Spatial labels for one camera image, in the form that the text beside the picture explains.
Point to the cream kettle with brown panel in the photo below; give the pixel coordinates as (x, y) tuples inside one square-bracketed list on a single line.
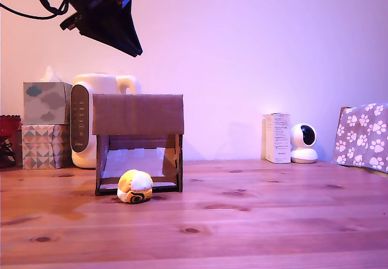
[(100, 82)]

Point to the paw print blanket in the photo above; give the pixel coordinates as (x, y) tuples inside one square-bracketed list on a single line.
[(363, 135)]

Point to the triangle pattern tissue box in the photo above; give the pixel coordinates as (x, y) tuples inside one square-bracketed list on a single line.
[(39, 148)]

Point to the white tissue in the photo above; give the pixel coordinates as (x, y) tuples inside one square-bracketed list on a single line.
[(50, 75)]

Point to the cloud print tissue box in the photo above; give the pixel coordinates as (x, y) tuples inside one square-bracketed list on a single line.
[(45, 102)]

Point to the cardboard dice tower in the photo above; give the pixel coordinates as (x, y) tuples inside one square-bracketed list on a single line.
[(136, 114)]

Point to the orange and white footbag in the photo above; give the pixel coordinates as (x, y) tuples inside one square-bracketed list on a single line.
[(133, 184)]

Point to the white printed carton box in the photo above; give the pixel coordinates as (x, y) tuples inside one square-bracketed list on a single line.
[(280, 138)]

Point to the small white round camera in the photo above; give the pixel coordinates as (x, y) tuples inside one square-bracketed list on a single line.
[(303, 157)]

